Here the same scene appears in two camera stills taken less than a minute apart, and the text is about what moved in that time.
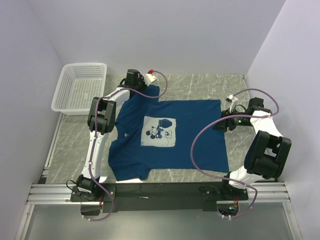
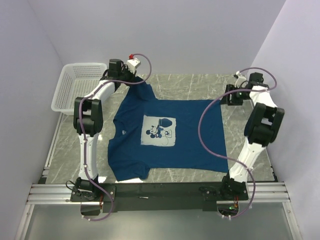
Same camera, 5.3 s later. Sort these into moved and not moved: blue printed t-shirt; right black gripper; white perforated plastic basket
Moved: right black gripper
Not moved: blue printed t-shirt; white perforated plastic basket
